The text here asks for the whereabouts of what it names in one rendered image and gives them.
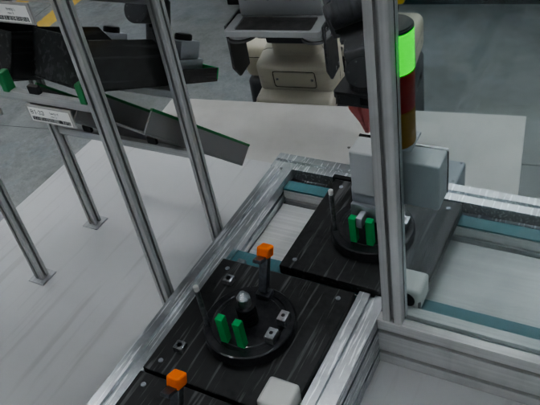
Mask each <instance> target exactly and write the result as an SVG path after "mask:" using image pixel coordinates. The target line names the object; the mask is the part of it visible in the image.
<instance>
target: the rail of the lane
mask: <svg viewBox="0 0 540 405"><path fill-rule="evenodd" d="M271 166H278V167H280V170H282V169H283V168H287V169H291V170H292V175H293V179H292V180H291V181H294V182H302V183H306V184H310V185H314V186H323V187H327V188H330V187H331V186H332V184H333V182H334V181H335V179H338V180H342V181H347V182H351V173H350V165H348V164H343V163H338V162H330V161H325V160H320V159H316V158H310V157H302V156H297V155H292V154H288V153H280V154H279V155H278V157H277V158H276V159H275V161H274V162H273V163H272V164H271Z"/></svg>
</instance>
